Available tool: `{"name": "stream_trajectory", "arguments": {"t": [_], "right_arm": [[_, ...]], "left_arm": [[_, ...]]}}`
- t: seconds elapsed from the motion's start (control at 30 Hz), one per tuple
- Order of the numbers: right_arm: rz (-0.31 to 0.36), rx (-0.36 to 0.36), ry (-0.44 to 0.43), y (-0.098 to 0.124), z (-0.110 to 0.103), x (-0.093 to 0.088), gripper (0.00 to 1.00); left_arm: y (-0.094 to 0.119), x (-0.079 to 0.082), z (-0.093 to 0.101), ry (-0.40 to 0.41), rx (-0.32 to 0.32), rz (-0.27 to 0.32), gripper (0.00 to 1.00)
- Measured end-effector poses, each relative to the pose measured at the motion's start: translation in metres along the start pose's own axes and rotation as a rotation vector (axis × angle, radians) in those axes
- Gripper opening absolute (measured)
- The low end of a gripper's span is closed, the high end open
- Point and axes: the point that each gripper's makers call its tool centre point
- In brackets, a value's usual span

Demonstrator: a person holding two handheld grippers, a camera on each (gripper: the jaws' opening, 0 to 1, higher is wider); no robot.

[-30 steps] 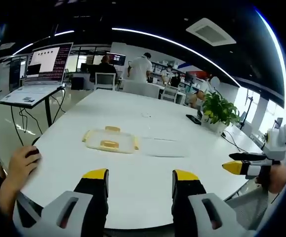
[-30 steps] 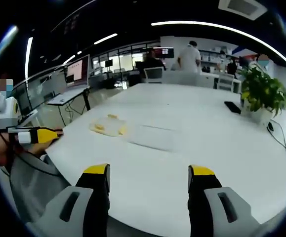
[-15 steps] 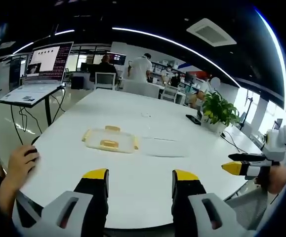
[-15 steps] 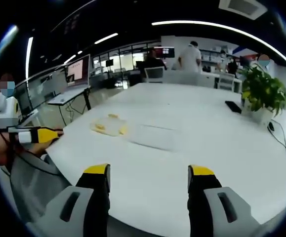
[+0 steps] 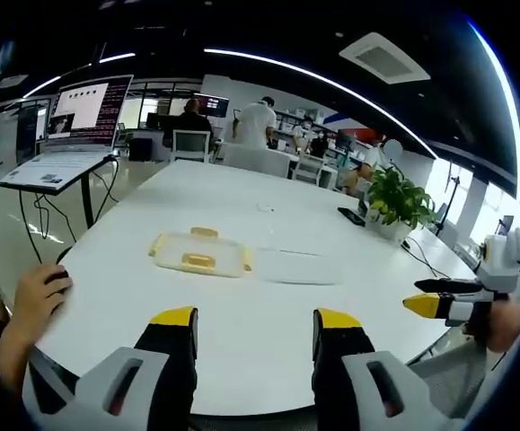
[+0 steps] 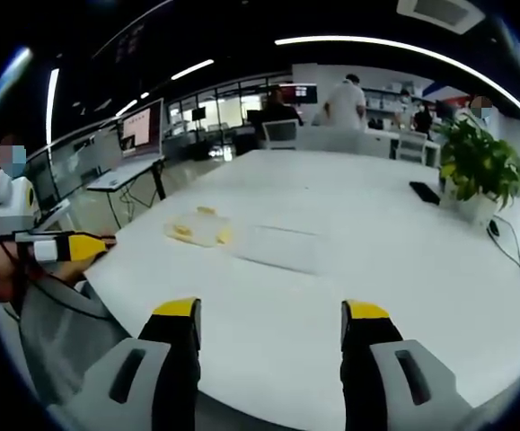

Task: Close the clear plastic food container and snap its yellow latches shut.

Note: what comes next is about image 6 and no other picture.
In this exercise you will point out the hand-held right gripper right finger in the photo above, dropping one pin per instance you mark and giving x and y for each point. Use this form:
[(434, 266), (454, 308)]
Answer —
[(363, 359)]

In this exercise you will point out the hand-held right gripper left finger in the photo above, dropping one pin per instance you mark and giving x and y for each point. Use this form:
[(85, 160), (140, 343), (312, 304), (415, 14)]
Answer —
[(174, 359)]

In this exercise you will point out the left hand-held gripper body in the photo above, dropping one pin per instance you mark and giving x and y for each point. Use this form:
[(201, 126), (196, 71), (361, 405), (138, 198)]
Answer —
[(12, 202)]

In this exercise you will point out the yellow plastic buckle part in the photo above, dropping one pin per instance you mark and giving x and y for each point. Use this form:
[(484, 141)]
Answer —
[(182, 230)]

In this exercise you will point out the dark computer monitor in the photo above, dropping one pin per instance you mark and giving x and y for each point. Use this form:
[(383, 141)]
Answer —
[(44, 179)]

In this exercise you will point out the person's grey trousers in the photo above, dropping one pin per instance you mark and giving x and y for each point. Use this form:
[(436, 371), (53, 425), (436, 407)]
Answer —
[(62, 332)]

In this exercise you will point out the white side desk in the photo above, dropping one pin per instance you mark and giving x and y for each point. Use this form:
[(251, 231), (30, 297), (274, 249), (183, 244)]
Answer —
[(125, 173)]

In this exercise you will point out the clear plastic bag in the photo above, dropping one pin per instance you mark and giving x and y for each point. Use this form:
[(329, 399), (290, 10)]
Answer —
[(199, 229)]

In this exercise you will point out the large computer monitor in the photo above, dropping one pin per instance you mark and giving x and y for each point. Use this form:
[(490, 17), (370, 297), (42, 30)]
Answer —
[(142, 128)]

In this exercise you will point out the black phone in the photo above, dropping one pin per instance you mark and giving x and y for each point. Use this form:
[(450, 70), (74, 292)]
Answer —
[(425, 193)]

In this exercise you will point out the black computer mouse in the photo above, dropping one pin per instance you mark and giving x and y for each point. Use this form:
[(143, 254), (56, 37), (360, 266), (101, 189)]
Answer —
[(493, 228)]

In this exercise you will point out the white plant pot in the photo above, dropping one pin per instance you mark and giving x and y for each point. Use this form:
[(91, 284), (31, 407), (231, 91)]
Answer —
[(473, 207)]

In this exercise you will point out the short ceiling light strip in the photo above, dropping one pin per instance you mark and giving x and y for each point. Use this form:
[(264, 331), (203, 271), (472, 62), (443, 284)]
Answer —
[(192, 69)]

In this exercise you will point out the white office chair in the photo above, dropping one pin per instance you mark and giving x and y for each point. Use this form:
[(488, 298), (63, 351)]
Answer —
[(412, 147), (281, 134)]

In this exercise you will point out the green potted plant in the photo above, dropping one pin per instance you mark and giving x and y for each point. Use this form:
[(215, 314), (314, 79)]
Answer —
[(479, 157)]

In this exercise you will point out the long ceiling light strip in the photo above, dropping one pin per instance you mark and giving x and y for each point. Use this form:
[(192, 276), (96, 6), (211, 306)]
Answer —
[(403, 47)]

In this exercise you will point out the ceiling air vent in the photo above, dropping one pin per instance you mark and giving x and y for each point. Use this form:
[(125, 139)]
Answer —
[(441, 13)]

